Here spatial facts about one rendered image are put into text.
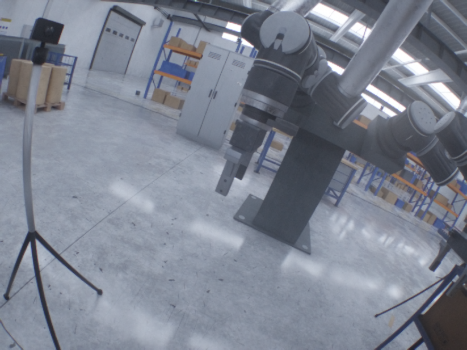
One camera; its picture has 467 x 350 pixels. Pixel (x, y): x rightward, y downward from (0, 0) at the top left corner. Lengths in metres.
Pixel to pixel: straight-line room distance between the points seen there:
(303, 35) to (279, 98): 0.14
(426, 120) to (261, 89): 1.03
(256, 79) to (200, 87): 4.12
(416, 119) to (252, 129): 0.99
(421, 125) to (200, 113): 3.96
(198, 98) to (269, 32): 4.12
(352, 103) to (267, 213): 1.51
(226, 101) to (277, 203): 2.70
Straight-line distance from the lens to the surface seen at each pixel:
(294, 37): 0.47
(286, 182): 2.16
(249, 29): 0.71
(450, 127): 0.82
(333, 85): 1.13
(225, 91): 4.45
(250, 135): 0.44
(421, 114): 1.32
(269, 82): 0.45
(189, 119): 4.62
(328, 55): 12.15
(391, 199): 9.78
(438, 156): 1.37
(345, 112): 1.11
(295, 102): 1.36
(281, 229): 2.34
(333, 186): 4.50
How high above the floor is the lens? 1.12
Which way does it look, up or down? 19 degrees down
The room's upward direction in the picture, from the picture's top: 22 degrees clockwise
